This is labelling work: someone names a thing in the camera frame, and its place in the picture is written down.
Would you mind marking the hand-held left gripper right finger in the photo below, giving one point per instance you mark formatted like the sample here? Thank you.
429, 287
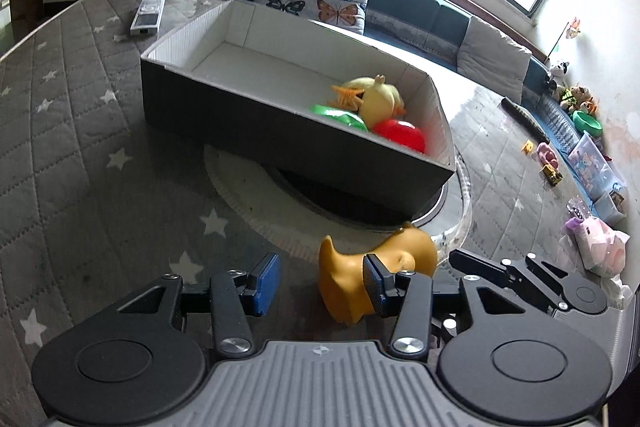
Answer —
375, 287

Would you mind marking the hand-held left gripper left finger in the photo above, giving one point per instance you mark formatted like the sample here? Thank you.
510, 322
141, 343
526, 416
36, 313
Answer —
267, 282

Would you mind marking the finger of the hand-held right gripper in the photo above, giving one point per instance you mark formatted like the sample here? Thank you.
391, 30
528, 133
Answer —
475, 263

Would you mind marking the yellow rubber duck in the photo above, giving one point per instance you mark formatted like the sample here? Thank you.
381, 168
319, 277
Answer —
345, 287

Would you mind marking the grey cardboard box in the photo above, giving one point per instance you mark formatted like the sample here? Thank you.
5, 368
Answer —
280, 142

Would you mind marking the red plastic ball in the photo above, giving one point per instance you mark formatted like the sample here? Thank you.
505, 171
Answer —
400, 134

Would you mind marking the green plastic toy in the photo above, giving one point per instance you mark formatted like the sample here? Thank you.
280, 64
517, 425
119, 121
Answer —
340, 117

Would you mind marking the yellow plush chick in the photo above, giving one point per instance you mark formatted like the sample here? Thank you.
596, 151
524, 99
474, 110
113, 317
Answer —
380, 102

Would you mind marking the pink and white plush bag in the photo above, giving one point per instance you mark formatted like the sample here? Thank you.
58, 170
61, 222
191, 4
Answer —
605, 247

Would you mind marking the purple plastic toy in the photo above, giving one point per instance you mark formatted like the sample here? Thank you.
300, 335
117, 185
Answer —
575, 223

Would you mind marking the yellow toy car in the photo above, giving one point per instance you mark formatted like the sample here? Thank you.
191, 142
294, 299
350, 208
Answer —
552, 175

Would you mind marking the small blue box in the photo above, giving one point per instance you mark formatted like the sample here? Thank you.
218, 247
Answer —
607, 207

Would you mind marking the small orange toy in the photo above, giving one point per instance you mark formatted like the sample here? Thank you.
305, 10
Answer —
527, 147

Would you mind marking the small pink toy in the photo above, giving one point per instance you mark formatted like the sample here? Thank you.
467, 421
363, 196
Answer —
546, 153

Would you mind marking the black remote control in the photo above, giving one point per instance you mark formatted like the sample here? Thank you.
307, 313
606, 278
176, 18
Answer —
525, 119

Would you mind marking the clear plastic storage box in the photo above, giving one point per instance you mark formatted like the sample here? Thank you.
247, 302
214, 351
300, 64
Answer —
595, 164

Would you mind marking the green plastic bowl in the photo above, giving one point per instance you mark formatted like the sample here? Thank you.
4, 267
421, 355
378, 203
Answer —
589, 122

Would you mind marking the brown plush toy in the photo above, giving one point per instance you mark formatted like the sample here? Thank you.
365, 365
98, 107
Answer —
577, 97

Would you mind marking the grey cushion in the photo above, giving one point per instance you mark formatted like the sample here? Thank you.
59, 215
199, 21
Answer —
492, 57

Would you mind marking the black and white cow plush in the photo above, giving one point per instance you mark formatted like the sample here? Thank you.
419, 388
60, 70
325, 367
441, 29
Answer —
559, 72

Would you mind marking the grey quilted star tablecloth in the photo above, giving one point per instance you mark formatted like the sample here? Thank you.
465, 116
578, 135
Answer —
100, 132

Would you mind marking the dark teal sofa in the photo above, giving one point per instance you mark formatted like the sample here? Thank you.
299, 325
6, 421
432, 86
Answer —
440, 17

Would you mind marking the small colourful flag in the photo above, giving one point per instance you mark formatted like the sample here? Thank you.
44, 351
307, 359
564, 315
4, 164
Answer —
572, 27

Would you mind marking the silver remote control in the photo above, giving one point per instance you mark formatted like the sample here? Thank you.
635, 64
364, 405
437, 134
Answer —
147, 14

